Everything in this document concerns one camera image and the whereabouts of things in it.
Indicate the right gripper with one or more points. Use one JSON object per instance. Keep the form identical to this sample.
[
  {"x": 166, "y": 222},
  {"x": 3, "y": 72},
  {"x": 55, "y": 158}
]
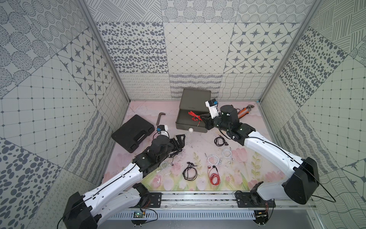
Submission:
[{"x": 208, "y": 120}]

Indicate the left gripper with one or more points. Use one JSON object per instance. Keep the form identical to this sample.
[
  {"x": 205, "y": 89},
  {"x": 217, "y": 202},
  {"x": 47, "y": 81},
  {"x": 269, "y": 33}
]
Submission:
[{"x": 176, "y": 143}]

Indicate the red earphones small bundle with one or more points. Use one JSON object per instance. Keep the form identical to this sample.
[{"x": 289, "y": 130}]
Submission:
[{"x": 194, "y": 116}]

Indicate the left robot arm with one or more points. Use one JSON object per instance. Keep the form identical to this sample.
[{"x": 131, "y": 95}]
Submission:
[{"x": 125, "y": 190}]

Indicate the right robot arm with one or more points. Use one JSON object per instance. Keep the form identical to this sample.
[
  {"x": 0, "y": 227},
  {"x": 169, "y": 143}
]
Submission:
[{"x": 301, "y": 175}]

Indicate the white earphones left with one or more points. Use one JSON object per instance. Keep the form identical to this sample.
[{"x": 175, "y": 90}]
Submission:
[{"x": 163, "y": 170}]

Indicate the white earphones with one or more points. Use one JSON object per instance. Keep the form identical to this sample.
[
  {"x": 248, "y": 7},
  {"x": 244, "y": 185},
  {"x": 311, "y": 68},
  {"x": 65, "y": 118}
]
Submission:
[
  {"x": 163, "y": 170},
  {"x": 227, "y": 154},
  {"x": 213, "y": 159}
]

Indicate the black earphones front loop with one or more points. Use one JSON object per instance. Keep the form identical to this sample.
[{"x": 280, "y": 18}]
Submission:
[{"x": 190, "y": 172}]

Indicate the white earphones centre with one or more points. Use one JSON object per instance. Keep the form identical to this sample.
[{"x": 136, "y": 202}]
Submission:
[{"x": 213, "y": 159}]

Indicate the white earphones right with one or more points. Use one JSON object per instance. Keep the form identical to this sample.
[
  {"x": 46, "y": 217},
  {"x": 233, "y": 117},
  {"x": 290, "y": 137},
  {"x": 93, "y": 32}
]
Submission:
[{"x": 227, "y": 154}]

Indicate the dark hex key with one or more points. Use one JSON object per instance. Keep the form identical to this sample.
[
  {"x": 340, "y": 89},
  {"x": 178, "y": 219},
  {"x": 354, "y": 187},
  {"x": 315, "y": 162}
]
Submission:
[{"x": 159, "y": 118}]

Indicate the black plastic tool case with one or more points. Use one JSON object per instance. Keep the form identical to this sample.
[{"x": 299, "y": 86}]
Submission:
[{"x": 132, "y": 133}]

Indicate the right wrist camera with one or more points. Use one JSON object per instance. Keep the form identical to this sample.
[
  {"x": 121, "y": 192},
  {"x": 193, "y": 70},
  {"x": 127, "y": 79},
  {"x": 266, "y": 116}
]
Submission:
[{"x": 212, "y": 106}]

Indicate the drawer cabinet frame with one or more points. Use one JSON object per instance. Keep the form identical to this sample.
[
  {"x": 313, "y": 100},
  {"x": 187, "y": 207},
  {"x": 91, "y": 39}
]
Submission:
[{"x": 194, "y": 99}]

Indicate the orange handled pliers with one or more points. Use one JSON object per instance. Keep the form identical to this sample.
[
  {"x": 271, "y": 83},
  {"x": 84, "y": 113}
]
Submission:
[{"x": 243, "y": 112}]

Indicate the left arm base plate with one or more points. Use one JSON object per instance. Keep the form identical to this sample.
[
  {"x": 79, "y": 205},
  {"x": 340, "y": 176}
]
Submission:
[{"x": 151, "y": 200}]

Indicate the aluminium mounting rail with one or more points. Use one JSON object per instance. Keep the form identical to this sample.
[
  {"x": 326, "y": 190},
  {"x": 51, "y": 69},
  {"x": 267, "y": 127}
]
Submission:
[{"x": 201, "y": 200}]

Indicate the slotted cable duct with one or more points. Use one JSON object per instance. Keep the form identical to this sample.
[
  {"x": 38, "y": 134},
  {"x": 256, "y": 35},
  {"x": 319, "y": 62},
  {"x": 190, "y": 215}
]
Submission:
[{"x": 185, "y": 215}]

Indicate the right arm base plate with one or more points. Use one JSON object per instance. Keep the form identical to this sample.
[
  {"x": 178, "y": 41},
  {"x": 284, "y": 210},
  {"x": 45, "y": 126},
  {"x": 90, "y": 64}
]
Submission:
[{"x": 251, "y": 200}]

